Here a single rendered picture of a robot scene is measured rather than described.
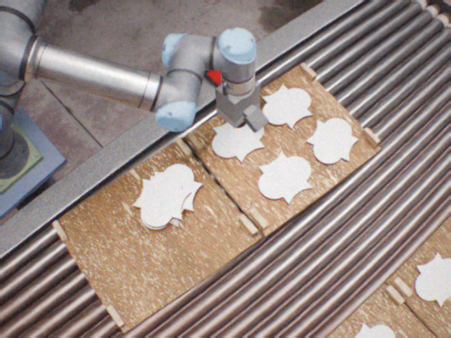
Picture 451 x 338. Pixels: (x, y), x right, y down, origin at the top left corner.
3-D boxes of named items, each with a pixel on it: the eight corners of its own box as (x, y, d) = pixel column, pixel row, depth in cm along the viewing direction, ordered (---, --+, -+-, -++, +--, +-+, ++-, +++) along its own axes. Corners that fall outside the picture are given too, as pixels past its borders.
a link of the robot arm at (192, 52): (155, 66, 106) (209, 70, 105) (166, 25, 110) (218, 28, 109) (159, 86, 113) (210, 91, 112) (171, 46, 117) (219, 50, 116)
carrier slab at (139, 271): (54, 225, 134) (52, 224, 132) (179, 141, 144) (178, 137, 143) (125, 334, 121) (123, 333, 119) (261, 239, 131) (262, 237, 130)
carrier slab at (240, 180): (183, 139, 144) (183, 135, 143) (299, 67, 155) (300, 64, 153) (264, 238, 131) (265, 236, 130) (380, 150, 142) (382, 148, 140)
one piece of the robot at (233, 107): (249, 110, 113) (248, 148, 128) (278, 86, 116) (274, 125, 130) (210, 78, 117) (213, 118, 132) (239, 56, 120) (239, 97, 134)
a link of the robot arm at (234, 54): (218, 23, 108) (258, 26, 107) (219, 55, 118) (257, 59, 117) (211, 50, 104) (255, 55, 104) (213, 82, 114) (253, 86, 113)
